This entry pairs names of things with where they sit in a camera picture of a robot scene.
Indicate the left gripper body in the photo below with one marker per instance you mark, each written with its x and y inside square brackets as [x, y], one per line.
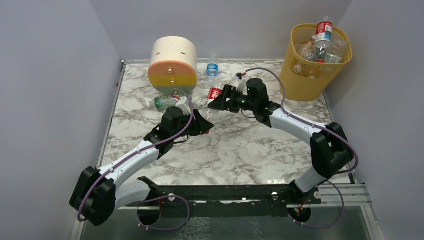
[195, 124]

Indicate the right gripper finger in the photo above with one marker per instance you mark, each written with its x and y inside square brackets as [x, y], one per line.
[221, 103]
[230, 91]

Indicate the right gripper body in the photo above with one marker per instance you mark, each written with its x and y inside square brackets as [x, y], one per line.
[228, 101]

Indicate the red white label bottle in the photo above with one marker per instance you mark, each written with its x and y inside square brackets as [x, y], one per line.
[216, 89]

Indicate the blue label water bottle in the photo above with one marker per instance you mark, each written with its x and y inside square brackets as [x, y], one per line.
[212, 68]

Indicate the green tinted plastic bottle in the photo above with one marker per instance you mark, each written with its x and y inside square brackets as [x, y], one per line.
[161, 102]

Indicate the clear bottle red cap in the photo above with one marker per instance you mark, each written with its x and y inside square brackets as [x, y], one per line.
[307, 52]

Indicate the red label clear bottle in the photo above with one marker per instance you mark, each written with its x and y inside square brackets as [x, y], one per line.
[323, 37]

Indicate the clear bottle blue white label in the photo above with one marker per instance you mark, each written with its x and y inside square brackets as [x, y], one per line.
[336, 51]

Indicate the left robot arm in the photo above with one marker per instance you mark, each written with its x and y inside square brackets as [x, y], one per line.
[99, 191]

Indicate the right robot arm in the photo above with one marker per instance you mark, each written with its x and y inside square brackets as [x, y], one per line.
[328, 143]

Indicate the yellow mesh plastic bin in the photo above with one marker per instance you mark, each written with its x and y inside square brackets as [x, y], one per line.
[305, 80]

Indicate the cream and orange cylinder box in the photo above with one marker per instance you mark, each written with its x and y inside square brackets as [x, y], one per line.
[173, 65]

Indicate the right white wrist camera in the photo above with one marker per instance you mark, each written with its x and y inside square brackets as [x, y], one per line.
[241, 79]

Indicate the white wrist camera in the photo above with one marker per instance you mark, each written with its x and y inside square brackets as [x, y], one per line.
[183, 103]
[241, 79]

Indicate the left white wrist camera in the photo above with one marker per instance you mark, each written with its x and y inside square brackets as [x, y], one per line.
[183, 103]

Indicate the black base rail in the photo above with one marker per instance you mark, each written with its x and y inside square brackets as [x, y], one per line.
[205, 201]

